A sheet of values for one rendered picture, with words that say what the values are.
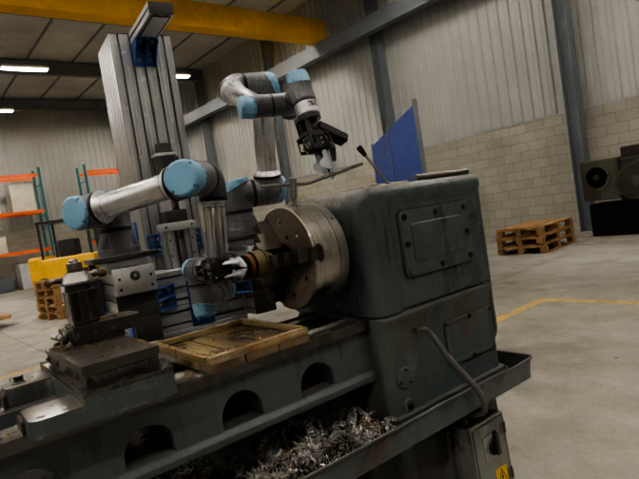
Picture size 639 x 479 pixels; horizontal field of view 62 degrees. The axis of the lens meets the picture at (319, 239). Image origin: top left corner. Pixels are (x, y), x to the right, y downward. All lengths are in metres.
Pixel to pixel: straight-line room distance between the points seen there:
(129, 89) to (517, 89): 10.92
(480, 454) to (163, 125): 1.71
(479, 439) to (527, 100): 10.99
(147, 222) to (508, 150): 10.99
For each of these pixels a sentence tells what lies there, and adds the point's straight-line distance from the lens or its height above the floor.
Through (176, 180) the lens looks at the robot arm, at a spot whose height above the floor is 1.37.
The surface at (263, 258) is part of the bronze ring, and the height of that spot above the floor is 1.10.
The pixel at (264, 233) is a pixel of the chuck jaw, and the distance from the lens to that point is 1.62.
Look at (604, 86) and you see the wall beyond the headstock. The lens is 11.86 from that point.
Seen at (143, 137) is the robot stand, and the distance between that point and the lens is 2.29.
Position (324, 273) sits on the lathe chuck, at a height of 1.03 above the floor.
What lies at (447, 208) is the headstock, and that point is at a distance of 1.81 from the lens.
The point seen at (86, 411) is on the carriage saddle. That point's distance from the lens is 1.18.
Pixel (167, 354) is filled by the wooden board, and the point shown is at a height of 0.88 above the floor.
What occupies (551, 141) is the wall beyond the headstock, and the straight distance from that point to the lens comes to 12.21.
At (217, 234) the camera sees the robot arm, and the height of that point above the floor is 1.18.
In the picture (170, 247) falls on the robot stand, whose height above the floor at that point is 1.16.
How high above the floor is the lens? 1.21
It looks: 3 degrees down
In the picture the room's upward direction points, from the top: 9 degrees counter-clockwise
